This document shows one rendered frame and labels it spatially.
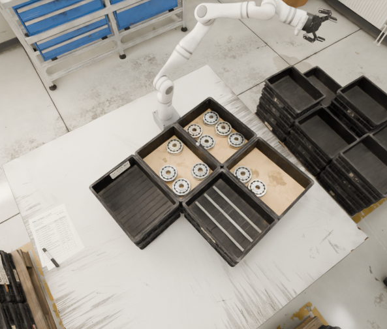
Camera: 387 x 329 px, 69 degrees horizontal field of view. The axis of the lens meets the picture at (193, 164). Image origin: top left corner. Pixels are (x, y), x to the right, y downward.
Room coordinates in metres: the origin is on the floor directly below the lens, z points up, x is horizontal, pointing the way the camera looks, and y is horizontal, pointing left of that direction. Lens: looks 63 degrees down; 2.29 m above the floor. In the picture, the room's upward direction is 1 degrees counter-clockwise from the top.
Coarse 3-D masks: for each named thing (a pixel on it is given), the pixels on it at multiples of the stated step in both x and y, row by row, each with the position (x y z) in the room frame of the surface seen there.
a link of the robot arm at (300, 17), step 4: (296, 8) 1.20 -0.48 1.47; (296, 12) 1.18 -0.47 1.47; (300, 12) 1.18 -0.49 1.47; (304, 12) 1.18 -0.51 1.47; (296, 16) 1.16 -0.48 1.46; (300, 16) 1.16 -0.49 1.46; (304, 16) 1.12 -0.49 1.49; (292, 20) 1.16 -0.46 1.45; (296, 20) 1.15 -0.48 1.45; (300, 20) 1.14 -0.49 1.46; (304, 20) 1.12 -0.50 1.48; (288, 24) 1.17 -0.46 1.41; (292, 24) 1.16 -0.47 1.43; (296, 24) 1.15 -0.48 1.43; (300, 24) 1.12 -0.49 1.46; (304, 24) 1.11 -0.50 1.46; (296, 28) 1.12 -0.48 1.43; (300, 28) 1.11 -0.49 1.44; (296, 32) 1.11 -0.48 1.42
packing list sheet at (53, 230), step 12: (48, 216) 0.48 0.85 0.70; (60, 216) 0.48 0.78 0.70; (36, 228) 0.40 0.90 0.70; (48, 228) 0.40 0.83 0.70; (60, 228) 0.40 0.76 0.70; (72, 228) 0.40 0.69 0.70; (36, 240) 0.34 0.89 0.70; (48, 240) 0.34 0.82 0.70; (60, 240) 0.34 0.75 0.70; (72, 240) 0.34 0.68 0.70; (60, 252) 0.27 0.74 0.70; (72, 252) 0.27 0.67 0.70; (48, 264) 0.21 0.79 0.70
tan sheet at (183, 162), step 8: (184, 144) 0.88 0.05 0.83; (152, 152) 0.82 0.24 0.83; (160, 152) 0.82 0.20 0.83; (184, 152) 0.82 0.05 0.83; (192, 152) 0.82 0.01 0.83; (144, 160) 0.77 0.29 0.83; (152, 160) 0.77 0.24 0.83; (160, 160) 0.77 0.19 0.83; (168, 160) 0.77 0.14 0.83; (176, 160) 0.77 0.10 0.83; (184, 160) 0.77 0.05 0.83; (192, 160) 0.77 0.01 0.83; (200, 160) 0.77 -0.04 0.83; (152, 168) 0.72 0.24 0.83; (160, 168) 0.71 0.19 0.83; (176, 168) 0.71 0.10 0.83; (184, 168) 0.71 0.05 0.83; (184, 176) 0.66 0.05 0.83; (192, 176) 0.66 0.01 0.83; (168, 184) 0.62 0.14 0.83; (192, 184) 0.61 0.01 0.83
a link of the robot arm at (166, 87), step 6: (162, 78) 1.13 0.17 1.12; (168, 78) 1.14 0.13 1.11; (156, 84) 1.11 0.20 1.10; (162, 84) 1.09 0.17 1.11; (168, 84) 1.09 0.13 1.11; (162, 90) 1.07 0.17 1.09; (168, 90) 1.08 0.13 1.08; (162, 96) 1.07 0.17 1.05; (168, 96) 1.09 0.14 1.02; (162, 102) 1.08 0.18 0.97; (168, 102) 1.09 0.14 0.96
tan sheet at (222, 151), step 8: (200, 120) 1.05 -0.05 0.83; (184, 128) 0.99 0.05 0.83; (208, 128) 0.99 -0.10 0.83; (216, 136) 0.93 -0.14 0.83; (216, 144) 0.87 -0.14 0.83; (224, 144) 0.87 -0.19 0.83; (216, 152) 0.82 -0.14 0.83; (224, 152) 0.82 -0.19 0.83; (232, 152) 0.82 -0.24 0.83; (224, 160) 0.77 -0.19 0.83
